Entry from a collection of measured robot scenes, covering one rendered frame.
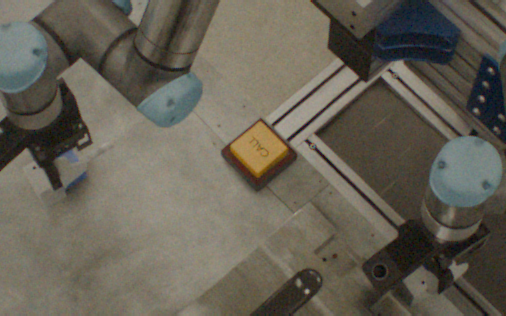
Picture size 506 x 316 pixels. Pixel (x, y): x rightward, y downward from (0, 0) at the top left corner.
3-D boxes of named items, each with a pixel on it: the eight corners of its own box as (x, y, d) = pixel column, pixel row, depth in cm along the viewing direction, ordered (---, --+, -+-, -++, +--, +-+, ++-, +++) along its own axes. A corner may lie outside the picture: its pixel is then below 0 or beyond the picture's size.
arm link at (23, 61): (62, 40, 137) (8, 88, 135) (76, 84, 147) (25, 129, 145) (19, 1, 140) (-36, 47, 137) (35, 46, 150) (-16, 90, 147)
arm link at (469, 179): (514, 194, 129) (438, 196, 129) (496, 229, 139) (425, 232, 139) (506, 129, 132) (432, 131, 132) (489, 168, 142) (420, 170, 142)
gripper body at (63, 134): (94, 147, 162) (82, 108, 151) (40, 178, 160) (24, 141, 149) (68, 105, 165) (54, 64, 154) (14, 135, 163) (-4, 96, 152)
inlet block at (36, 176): (106, 138, 176) (101, 122, 171) (122, 164, 175) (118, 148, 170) (29, 182, 173) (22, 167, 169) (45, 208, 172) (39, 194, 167)
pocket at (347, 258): (336, 239, 164) (338, 230, 160) (363, 266, 162) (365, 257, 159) (312, 260, 163) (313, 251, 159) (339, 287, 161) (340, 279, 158)
